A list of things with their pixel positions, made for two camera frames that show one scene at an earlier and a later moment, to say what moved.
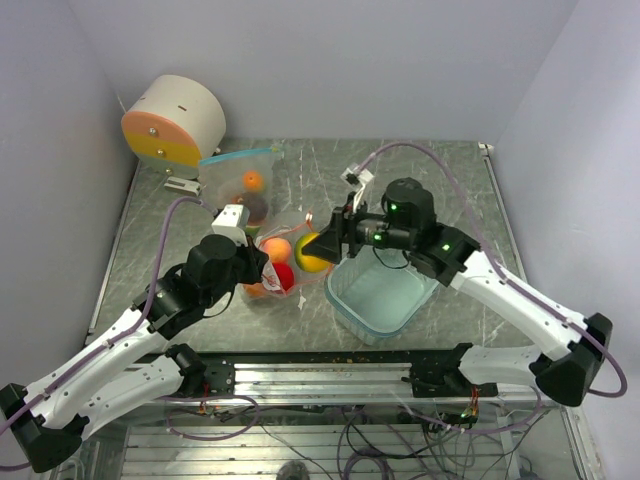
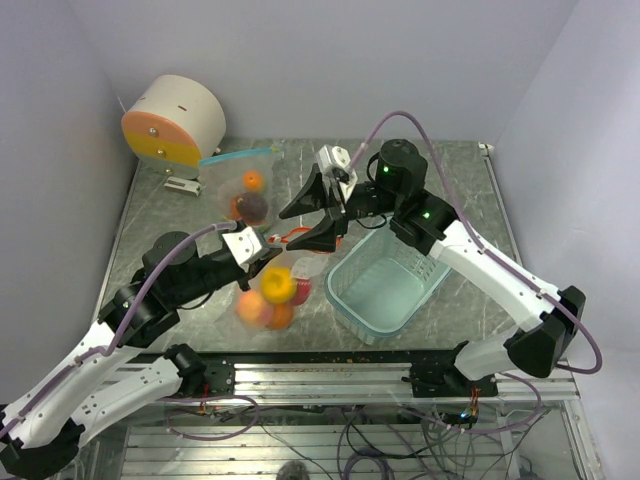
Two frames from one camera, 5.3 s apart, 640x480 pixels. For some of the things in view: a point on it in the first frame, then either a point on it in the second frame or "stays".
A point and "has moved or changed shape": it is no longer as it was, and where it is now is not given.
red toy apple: (285, 273) → (303, 289)
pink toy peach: (279, 249) → (249, 306)
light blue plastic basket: (378, 294) stays
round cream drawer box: (175, 124) stays
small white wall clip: (486, 148) stays
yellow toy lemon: (308, 263) → (277, 285)
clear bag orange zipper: (289, 267) has moved or changed shape
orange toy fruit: (255, 290) → (282, 314)
